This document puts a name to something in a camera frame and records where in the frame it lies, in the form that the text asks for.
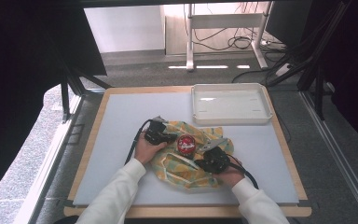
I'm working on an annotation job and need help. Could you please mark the person's left hand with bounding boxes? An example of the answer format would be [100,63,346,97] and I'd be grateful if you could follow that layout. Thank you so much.
[134,133,169,166]

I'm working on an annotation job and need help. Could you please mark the white desk frame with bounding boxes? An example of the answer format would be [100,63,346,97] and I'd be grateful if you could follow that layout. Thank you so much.
[185,3,269,73]

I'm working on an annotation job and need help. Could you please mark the hand-held gripper black cable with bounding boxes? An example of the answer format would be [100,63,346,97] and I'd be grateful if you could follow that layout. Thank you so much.
[227,154,260,190]
[124,119,154,166]

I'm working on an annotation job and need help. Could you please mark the dark floor hatch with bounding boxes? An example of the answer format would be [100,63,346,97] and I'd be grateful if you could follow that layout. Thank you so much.
[68,123,86,145]

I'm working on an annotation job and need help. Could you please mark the person's right hand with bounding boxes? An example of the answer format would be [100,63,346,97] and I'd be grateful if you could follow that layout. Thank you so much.
[213,158,246,189]

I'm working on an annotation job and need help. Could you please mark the green orange-print cloth bag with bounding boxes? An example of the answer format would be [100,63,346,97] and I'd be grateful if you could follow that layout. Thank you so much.
[148,120,235,192]

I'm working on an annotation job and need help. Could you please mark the pale grey table mat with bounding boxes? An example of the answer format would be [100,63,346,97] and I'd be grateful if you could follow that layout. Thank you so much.
[73,91,300,206]

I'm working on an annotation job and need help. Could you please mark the red round can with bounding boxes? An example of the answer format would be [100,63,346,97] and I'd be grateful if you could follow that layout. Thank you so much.
[176,133,197,157]

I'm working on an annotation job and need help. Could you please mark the white power strip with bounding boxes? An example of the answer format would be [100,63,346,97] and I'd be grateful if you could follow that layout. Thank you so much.
[274,63,293,77]

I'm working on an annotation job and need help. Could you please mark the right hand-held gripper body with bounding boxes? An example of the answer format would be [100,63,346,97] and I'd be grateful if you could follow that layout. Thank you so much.
[199,137,231,175]

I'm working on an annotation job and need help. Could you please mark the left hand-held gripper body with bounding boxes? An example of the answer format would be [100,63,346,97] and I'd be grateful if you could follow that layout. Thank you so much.
[144,115,170,147]

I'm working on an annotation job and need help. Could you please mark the left hand-held gripper black cable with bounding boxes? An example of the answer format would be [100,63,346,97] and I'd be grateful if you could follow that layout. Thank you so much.
[124,119,154,166]

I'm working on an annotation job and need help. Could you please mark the black floor cables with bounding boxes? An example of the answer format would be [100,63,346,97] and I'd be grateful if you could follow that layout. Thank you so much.
[194,1,290,85]

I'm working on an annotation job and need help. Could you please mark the black metal stand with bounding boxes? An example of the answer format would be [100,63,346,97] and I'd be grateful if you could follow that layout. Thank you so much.
[43,29,113,124]
[267,0,353,121]

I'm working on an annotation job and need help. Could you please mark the right hand-held gripper black cable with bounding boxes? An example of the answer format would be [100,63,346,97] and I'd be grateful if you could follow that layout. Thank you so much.
[227,154,260,190]

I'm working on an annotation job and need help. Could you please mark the black panel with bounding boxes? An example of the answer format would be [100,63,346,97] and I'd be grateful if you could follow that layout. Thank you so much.
[265,0,313,49]

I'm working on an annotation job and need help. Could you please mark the dark curtain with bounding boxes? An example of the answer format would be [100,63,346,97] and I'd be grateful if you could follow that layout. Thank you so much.
[0,0,108,208]
[310,0,358,155]

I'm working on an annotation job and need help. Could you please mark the aluminium rail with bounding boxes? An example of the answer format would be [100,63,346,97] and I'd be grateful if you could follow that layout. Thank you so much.
[13,92,87,224]
[299,90,358,224]

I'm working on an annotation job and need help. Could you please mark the white plastic tray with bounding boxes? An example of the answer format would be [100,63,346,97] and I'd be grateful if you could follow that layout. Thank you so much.
[191,82,274,126]

